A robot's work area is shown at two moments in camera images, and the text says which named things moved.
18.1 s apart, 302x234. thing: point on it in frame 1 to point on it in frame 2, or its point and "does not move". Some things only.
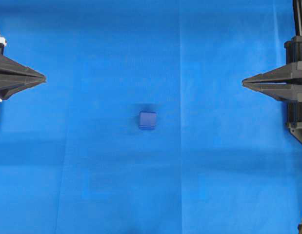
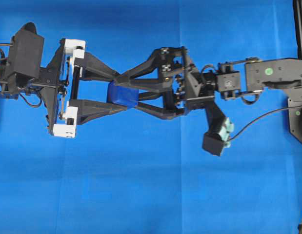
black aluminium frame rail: [299, 9] does not move
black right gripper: [269, 83] to [169, 69]
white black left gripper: [10, 77] to [58, 83]
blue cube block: [147, 121] to [127, 96]
